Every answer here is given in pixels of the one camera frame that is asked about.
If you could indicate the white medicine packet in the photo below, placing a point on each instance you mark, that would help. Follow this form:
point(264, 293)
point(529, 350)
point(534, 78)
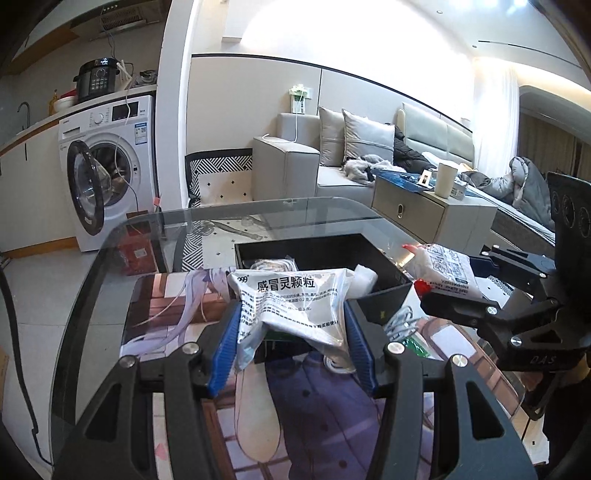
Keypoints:
point(291, 300)

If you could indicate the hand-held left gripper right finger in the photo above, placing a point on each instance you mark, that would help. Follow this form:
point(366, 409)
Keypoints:
point(362, 350)

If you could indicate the kitchen counter cabinet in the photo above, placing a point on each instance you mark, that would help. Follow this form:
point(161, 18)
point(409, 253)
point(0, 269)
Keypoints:
point(37, 194)

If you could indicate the small white card stand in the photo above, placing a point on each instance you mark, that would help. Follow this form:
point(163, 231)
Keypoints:
point(425, 179)

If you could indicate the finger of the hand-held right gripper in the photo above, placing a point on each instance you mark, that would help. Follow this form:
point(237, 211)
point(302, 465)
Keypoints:
point(512, 265)
point(461, 307)

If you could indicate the chair with patterned back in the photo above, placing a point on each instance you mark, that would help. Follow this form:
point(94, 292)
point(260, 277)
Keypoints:
point(221, 170)

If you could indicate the black cardboard box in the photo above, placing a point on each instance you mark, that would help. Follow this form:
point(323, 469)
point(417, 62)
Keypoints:
point(323, 254)

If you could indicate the white packet with red label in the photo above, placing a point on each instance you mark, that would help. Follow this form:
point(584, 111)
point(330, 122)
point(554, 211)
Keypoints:
point(443, 267)

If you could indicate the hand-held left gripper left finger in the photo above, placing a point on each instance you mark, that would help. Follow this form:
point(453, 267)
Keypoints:
point(226, 346)

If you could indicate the white plush toy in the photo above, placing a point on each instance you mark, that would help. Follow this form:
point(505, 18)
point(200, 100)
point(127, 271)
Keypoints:
point(364, 279)

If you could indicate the white bowl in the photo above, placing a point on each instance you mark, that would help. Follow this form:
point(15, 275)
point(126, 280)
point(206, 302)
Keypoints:
point(63, 104)

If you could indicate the light grey sofa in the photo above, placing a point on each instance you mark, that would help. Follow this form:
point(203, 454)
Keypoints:
point(286, 170)

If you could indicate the black kitchen faucet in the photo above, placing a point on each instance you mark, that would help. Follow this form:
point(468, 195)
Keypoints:
point(27, 108)

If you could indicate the printed desk mat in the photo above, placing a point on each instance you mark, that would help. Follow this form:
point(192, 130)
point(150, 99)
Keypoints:
point(304, 415)

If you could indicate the white washing machine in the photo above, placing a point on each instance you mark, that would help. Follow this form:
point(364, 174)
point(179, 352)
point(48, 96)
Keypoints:
point(134, 152)

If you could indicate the grey down jacket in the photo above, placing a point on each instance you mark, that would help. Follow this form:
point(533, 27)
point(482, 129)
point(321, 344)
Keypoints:
point(526, 189)

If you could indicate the grey cloth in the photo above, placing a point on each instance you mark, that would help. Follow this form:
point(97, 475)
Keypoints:
point(362, 168)

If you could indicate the black pressure cooker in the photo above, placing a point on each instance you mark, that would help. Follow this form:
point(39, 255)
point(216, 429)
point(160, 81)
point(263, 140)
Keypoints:
point(97, 81)

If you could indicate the beige curtain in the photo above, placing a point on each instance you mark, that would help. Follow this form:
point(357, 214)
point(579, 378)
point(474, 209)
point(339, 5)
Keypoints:
point(554, 134)

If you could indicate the cream cylindrical cup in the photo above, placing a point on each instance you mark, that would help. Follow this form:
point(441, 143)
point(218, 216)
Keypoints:
point(445, 180)

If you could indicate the tissue box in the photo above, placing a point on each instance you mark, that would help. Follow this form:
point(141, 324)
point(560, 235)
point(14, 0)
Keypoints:
point(460, 189)

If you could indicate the white wall phone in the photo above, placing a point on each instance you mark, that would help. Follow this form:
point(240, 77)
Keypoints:
point(298, 99)

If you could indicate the black jacket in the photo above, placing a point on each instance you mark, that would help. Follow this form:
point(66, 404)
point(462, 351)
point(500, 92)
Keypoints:
point(411, 154)

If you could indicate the wall cabinet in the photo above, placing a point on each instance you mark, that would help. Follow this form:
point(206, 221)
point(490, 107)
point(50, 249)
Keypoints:
point(41, 50)

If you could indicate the beige coffee table cabinet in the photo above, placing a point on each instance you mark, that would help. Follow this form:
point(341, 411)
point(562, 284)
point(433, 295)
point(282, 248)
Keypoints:
point(415, 207)

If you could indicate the red box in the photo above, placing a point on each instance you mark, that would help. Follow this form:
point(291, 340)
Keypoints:
point(138, 251)

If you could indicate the range hood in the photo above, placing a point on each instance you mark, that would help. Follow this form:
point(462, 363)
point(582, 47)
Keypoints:
point(122, 21)

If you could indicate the grey sofa pillow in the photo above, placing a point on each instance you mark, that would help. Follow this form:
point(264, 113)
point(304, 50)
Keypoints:
point(367, 136)
point(331, 138)

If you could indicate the green packet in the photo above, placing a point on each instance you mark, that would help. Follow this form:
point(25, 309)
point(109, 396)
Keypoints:
point(420, 347)

